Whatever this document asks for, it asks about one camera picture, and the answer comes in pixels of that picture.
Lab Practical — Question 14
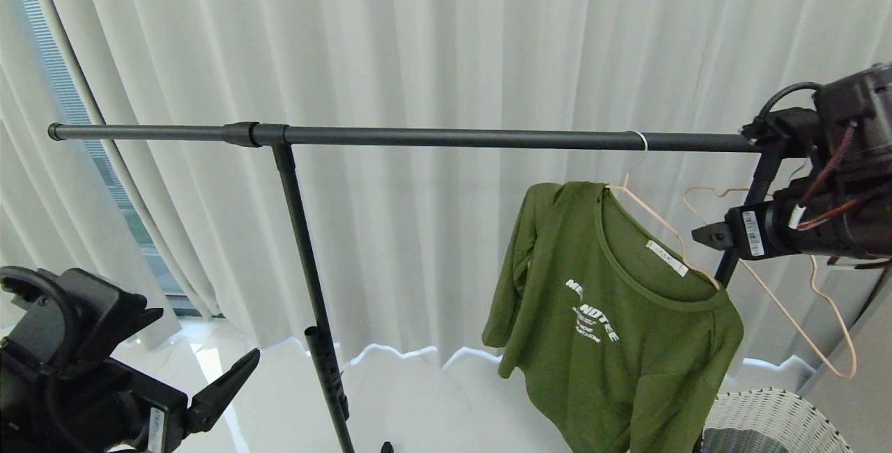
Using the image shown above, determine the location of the white laundry basket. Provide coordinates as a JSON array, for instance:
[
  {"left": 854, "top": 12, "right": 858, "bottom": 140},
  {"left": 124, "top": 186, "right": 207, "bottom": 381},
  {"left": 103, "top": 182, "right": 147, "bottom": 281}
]
[{"left": 700, "top": 389, "right": 854, "bottom": 453}]

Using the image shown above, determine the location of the green long-sleeved shirt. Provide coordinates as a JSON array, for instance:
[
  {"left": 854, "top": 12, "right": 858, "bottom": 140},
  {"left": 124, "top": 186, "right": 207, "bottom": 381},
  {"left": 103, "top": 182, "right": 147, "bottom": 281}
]
[{"left": 482, "top": 181, "right": 745, "bottom": 453}]

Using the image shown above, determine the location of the window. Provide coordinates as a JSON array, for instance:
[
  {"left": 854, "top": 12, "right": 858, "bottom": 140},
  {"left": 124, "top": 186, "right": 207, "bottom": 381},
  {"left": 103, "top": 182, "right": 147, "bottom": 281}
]
[{"left": 3, "top": 0, "right": 224, "bottom": 319}]

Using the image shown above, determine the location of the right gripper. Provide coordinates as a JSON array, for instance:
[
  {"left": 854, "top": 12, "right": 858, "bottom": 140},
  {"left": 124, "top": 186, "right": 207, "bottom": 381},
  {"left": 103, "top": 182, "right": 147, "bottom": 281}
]
[{"left": 691, "top": 185, "right": 892, "bottom": 262}]

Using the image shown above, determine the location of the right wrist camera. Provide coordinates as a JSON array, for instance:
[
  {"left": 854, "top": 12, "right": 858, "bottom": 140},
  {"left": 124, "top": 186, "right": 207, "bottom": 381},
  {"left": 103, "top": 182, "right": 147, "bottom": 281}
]
[{"left": 742, "top": 108, "right": 820, "bottom": 158}]

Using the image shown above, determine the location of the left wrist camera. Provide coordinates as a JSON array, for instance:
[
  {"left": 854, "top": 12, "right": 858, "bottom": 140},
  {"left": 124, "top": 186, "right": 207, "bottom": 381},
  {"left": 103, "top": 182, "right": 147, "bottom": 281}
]
[{"left": 0, "top": 265, "right": 165, "bottom": 398}]

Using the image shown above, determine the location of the pink clothes hanger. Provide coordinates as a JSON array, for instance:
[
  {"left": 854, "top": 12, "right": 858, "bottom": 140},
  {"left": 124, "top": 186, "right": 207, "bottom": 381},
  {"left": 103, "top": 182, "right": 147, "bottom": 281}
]
[
  {"left": 605, "top": 131, "right": 722, "bottom": 291},
  {"left": 683, "top": 185, "right": 856, "bottom": 378}
]

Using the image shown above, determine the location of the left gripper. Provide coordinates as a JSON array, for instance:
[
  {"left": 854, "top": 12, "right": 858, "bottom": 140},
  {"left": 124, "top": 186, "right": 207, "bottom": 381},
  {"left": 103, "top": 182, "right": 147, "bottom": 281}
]
[{"left": 0, "top": 348, "right": 261, "bottom": 453}]

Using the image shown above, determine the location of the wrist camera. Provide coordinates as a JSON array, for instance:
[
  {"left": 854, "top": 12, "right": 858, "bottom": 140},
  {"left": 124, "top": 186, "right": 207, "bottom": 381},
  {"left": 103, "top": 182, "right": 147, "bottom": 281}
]
[
  {"left": 0, "top": 265, "right": 165, "bottom": 398},
  {"left": 742, "top": 108, "right": 820, "bottom": 158}
]

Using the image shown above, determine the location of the white curtain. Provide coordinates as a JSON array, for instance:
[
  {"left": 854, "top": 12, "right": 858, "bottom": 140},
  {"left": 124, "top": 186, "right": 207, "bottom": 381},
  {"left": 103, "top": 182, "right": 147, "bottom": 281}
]
[
  {"left": 35, "top": 0, "right": 892, "bottom": 374},
  {"left": 0, "top": 0, "right": 183, "bottom": 351}
]

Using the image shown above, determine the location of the black clothes rack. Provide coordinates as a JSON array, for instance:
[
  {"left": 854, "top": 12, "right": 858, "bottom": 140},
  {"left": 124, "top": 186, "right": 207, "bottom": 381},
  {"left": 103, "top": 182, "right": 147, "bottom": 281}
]
[{"left": 47, "top": 122, "right": 788, "bottom": 453}]

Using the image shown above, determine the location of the black cable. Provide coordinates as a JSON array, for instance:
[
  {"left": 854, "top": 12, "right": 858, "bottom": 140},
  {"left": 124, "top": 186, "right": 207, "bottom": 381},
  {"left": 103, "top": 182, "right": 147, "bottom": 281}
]
[
  {"left": 756, "top": 82, "right": 824, "bottom": 126},
  {"left": 0, "top": 266, "right": 83, "bottom": 370}
]

